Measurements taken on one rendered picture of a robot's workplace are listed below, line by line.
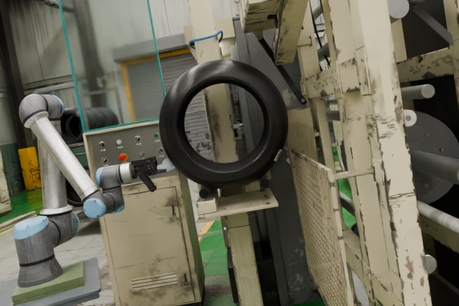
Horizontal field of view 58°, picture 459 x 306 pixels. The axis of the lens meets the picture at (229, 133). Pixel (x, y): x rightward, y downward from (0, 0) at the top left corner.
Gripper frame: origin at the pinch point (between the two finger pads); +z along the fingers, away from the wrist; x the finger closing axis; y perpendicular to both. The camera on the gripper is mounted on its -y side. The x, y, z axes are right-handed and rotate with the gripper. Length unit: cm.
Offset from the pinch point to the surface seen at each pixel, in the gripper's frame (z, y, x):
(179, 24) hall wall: -61, 278, 940
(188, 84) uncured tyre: 14.4, 37.5, -12.5
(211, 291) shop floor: -4, -102, 93
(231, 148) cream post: 28.5, 2.8, 25.3
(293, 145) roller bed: 60, 0, 18
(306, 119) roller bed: 69, 12, 18
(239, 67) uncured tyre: 38, 41, -11
